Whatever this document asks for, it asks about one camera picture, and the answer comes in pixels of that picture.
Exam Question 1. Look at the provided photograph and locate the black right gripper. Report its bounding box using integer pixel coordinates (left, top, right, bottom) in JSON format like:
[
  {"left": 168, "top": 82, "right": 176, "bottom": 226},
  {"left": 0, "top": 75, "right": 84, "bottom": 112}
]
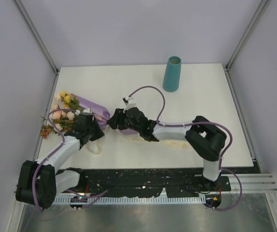
[{"left": 107, "top": 108, "right": 142, "bottom": 133}]

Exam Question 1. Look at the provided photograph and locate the cream printed ribbon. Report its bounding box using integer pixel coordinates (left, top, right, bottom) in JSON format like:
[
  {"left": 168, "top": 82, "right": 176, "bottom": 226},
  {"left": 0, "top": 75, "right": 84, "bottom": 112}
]
[{"left": 86, "top": 136, "right": 192, "bottom": 155}]

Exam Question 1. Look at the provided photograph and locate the purple wrapping paper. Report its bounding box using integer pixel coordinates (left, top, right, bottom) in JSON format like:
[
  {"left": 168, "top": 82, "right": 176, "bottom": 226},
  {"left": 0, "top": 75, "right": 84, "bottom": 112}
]
[{"left": 74, "top": 95, "right": 138, "bottom": 135}]

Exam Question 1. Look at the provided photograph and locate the artificial flower bunch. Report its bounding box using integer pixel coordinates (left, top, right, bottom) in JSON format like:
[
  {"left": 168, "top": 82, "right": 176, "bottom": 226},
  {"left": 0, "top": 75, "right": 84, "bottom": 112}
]
[{"left": 49, "top": 90, "right": 80, "bottom": 133}]

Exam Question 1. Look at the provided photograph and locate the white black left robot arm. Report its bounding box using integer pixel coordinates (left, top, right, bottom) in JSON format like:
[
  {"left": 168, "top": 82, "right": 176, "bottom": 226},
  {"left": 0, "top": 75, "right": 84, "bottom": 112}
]
[{"left": 15, "top": 113, "right": 104, "bottom": 210}]

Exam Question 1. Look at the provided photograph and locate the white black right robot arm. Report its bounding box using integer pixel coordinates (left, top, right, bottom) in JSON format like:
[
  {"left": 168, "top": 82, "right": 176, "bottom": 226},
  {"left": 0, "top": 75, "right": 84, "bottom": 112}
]
[{"left": 107, "top": 107, "right": 227, "bottom": 191}]

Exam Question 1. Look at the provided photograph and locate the teal ceramic vase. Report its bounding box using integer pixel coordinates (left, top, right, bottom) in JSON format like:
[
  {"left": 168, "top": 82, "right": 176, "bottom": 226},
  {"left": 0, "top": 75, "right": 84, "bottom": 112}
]
[{"left": 162, "top": 56, "right": 181, "bottom": 92}]

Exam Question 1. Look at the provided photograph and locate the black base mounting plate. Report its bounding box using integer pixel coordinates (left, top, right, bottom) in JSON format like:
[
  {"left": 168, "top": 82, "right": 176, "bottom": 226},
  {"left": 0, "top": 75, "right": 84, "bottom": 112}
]
[{"left": 63, "top": 168, "right": 231, "bottom": 198}]

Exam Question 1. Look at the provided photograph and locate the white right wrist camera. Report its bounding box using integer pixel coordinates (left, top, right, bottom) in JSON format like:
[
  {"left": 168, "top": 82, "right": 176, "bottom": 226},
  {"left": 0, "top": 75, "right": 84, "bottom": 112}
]
[{"left": 122, "top": 96, "right": 136, "bottom": 110}]

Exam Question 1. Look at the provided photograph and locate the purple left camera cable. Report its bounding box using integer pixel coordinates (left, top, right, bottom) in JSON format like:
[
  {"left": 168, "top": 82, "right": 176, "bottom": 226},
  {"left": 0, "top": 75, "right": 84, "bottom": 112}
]
[{"left": 30, "top": 109, "right": 78, "bottom": 211}]

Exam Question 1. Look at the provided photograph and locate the white slotted cable duct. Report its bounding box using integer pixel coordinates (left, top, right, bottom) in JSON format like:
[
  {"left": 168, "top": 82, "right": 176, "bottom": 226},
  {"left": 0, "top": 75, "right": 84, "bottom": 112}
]
[{"left": 53, "top": 194, "right": 205, "bottom": 205}]

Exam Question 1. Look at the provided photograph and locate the left aluminium frame post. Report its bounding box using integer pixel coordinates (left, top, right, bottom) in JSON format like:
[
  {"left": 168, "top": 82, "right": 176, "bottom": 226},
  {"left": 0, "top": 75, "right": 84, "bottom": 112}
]
[{"left": 14, "top": 0, "right": 60, "bottom": 75}]

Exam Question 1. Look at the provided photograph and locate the aluminium frame post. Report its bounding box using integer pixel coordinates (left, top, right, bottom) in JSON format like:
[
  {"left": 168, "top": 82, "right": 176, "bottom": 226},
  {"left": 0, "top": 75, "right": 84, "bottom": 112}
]
[
  {"left": 14, "top": 0, "right": 60, "bottom": 75},
  {"left": 224, "top": 0, "right": 271, "bottom": 72}
]

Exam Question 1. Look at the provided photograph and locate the right aluminium frame post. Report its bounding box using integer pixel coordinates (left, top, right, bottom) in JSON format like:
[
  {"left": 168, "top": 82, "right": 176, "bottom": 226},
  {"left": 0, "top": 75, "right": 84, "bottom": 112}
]
[{"left": 224, "top": 0, "right": 271, "bottom": 72}]

